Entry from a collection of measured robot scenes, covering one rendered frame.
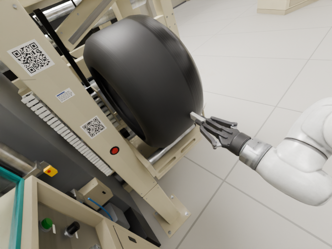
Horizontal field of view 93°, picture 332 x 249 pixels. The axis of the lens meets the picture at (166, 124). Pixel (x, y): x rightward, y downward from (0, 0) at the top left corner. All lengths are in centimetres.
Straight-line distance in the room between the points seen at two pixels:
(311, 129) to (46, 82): 76
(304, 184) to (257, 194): 119
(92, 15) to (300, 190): 109
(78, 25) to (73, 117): 53
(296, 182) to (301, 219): 118
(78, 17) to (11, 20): 47
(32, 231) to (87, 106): 39
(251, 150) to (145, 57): 43
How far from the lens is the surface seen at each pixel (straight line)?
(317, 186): 52
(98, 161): 81
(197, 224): 162
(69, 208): 73
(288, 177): 51
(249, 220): 161
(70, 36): 103
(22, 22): 62
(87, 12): 105
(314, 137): 53
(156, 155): 85
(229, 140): 57
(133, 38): 61
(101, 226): 85
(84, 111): 67
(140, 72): 53
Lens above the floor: 155
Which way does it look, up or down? 40 degrees down
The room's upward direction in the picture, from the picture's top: 24 degrees counter-clockwise
